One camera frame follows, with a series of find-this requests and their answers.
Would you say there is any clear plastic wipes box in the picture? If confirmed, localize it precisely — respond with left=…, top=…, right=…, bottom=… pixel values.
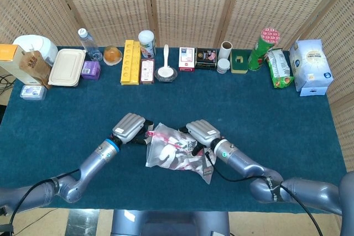
left=19, top=84, right=46, bottom=101

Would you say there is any red white patterned garment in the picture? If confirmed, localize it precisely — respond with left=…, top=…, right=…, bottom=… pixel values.
left=150, top=130, right=212, bottom=172

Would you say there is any yellow plastic egg tray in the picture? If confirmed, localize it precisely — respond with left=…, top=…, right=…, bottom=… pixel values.
left=120, top=39, right=142, bottom=86

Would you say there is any black printed box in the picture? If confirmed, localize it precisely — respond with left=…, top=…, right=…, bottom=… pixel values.
left=195, top=47, right=218, bottom=71

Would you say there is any orange jelly cup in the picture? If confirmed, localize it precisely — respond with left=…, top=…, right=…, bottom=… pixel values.
left=103, top=45, right=123, bottom=67

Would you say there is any brown paper pouch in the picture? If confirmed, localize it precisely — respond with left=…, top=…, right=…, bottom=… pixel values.
left=18, top=50, right=53, bottom=90

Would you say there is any patterned ceramic bowl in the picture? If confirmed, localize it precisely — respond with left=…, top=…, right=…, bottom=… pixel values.
left=154, top=66, right=178, bottom=83

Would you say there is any green and yellow sponge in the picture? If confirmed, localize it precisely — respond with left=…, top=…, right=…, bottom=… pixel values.
left=230, top=49, right=249, bottom=75

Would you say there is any green snack bag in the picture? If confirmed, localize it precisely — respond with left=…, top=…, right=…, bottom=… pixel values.
left=266, top=48, right=294, bottom=90

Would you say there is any purple carton box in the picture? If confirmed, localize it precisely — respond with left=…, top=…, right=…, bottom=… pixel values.
left=81, top=60, right=101, bottom=81

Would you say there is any white canister with green label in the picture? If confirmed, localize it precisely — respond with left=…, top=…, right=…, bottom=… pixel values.
left=138, top=30, right=157, bottom=59

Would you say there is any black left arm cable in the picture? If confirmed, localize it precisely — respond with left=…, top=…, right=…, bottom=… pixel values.
left=8, top=169, right=81, bottom=236

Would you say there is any white kitchen appliance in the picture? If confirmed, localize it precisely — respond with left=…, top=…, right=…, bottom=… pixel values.
left=13, top=34, right=59, bottom=67

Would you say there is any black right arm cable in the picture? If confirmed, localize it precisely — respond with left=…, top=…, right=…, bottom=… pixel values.
left=203, top=149, right=324, bottom=236

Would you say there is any blue table cloth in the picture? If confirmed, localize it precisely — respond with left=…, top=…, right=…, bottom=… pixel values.
left=0, top=45, right=348, bottom=214

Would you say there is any white cardboard box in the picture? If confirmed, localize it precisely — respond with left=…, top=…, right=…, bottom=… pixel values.
left=299, top=85, right=329, bottom=98

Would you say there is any small white jar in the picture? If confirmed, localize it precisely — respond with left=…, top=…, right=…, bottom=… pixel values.
left=216, top=58, right=231, bottom=74

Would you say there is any grey robot torso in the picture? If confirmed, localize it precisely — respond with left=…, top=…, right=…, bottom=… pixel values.
left=110, top=209, right=230, bottom=236

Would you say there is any beige lidded food container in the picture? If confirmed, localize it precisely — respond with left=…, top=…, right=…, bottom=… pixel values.
left=48, top=48, right=87, bottom=87

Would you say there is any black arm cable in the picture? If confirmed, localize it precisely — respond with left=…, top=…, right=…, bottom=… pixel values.
left=203, top=149, right=324, bottom=236
left=8, top=169, right=81, bottom=236

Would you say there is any red and white box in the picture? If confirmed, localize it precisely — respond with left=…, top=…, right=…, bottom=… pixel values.
left=178, top=46, right=196, bottom=72

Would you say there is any clear plastic water bottle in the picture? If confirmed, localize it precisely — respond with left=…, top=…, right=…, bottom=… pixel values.
left=77, top=28, right=103, bottom=62

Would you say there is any frosted plastic zip bag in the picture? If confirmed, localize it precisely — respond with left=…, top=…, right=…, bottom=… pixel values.
left=145, top=122, right=214, bottom=185

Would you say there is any orange and beige carton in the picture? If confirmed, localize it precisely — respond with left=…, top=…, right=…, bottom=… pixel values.
left=0, top=44, right=37, bottom=85

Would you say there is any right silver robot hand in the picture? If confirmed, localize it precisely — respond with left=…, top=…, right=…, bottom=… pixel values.
left=179, top=119, right=222, bottom=156

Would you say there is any green chips can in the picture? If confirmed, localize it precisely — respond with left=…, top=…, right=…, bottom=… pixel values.
left=247, top=28, right=281, bottom=71

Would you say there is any white blue flour bag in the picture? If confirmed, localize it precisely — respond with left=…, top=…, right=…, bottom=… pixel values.
left=289, top=39, right=335, bottom=92

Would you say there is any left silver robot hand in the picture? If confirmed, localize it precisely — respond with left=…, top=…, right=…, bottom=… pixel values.
left=112, top=113, right=155, bottom=145

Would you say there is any dark red small carton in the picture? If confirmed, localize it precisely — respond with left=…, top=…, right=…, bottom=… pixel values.
left=139, top=58, right=155, bottom=85

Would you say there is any white plastic spoon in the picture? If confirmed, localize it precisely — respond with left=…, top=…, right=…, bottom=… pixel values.
left=156, top=44, right=174, bottom=79

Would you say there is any white paper roll tube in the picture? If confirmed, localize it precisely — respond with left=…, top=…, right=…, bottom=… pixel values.
left=220, top=41, right=233, bottom=61

